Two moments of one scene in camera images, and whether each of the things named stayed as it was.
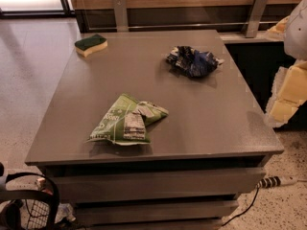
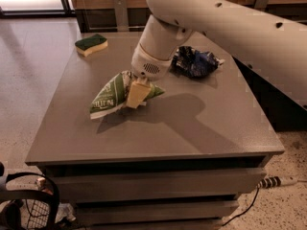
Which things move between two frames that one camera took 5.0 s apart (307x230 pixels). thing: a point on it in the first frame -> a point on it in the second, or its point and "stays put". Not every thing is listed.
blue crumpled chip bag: (185, 60) stays put
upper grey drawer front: (153, 182) stays put
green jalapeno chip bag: (125, 122) -> (113, 97)
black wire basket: (29, 209) stays put
